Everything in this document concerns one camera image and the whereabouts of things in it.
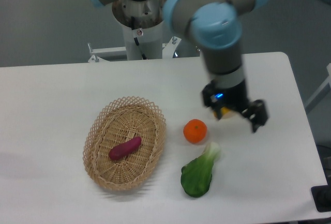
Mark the yellow mango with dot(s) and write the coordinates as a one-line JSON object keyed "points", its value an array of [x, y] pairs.
{"points": [[229, 114]]}

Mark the orange tangerine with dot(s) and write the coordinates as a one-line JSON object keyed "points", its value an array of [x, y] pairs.
{"points": [[195, 131]]}

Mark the black device at table edge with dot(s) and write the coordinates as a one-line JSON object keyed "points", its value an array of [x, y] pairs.
{"points": [[321, 197]]}

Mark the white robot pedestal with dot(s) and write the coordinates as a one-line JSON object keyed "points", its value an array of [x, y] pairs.
{"points": [[143, 43]]}

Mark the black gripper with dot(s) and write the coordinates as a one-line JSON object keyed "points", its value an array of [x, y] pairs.
{"points": [[236, 99]]}

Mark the white frame at right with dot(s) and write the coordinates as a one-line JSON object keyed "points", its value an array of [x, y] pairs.
{"points": [[319, 94]]}

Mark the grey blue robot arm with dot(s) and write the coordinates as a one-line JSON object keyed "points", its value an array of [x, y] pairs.
{"points": [[210, 25]]}

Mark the woven wicker basket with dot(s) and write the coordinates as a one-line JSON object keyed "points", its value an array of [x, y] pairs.
{"points": [[117, 123]]}

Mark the purple sweet potato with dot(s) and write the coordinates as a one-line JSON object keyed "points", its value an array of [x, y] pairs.
{"points": [[125, 149]]}

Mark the green bok choy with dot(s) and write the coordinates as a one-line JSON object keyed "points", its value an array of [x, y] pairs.
{"points": [[196, 176]]}

